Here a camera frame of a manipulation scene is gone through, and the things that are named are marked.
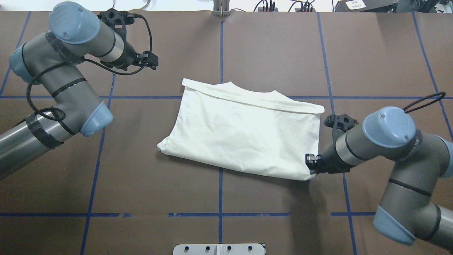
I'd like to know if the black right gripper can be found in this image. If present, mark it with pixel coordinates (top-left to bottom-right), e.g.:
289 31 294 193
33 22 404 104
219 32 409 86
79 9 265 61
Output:
305 149 340 174

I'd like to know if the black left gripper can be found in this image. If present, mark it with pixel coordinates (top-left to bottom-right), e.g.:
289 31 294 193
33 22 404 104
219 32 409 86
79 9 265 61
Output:
122 45 159 70

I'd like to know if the cream long-sleeve cat shirt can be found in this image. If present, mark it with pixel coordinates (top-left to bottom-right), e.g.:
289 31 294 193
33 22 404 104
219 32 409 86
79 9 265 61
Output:
157 79 324 181

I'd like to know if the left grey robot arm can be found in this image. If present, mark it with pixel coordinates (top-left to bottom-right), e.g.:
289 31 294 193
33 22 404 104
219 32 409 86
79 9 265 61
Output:
0 1 158 179

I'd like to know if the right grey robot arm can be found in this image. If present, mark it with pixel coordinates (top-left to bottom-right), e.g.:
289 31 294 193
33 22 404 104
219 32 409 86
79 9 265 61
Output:
305 106 453 252

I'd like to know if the black box with label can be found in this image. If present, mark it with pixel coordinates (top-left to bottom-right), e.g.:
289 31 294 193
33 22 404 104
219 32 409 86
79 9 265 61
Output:
334 0 398 13

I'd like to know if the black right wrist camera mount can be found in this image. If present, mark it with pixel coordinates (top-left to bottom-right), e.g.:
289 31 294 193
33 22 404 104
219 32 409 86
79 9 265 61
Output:
323 114 358 143

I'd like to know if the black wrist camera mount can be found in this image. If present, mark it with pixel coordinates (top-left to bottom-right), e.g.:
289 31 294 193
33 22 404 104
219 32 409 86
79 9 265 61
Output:
323 114 358 143
97 8 139 40

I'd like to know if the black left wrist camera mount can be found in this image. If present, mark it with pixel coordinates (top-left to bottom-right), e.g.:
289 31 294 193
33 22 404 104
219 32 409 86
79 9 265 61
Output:
97 8 139 40

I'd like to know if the grey aluminium frame post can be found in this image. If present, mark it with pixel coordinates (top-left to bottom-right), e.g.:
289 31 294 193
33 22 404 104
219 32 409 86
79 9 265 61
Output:
213 0 231 17

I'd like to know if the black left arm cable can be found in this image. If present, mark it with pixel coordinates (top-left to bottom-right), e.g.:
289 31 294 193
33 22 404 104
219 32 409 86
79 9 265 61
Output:
27 14 153 135

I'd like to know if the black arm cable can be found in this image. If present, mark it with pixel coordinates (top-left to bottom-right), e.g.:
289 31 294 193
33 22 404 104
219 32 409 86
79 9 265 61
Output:
27 14 153 135
403 92 446 114

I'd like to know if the white camera post base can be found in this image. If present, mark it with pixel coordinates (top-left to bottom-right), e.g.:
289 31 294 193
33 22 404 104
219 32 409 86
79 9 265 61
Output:
173 243 266 255

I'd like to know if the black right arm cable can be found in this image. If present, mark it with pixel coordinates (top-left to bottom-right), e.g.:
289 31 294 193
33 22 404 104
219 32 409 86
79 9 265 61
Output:
403 92 446 114

